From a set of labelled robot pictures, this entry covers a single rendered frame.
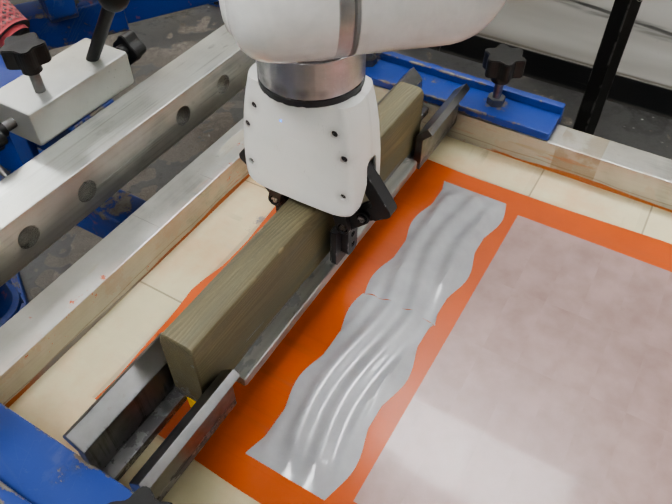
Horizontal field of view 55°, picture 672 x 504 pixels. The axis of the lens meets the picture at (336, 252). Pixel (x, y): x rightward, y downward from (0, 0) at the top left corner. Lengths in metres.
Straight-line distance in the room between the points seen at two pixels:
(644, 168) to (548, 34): 1.97
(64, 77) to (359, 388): 0.40
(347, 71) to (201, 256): 0.27
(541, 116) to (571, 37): 1.92
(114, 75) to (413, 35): 0.42
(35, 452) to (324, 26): 0.34
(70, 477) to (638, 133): 2.34
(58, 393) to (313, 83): 0.32
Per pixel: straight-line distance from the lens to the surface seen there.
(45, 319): 0.58
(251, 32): 0.32
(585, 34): 2.64
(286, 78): 0.43
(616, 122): 2.61
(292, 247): 0.50
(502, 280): 0.62
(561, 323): 0.60
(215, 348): 0.46
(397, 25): 0.33
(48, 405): 0.57
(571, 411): 0.55
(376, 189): 0.49
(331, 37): 0.32
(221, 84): 0.76
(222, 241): 0.64
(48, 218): 0.62
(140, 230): 0.62
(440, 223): 0.65
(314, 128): 0.45
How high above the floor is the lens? 1.41
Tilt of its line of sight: 47 degrees down
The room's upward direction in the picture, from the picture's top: straight up
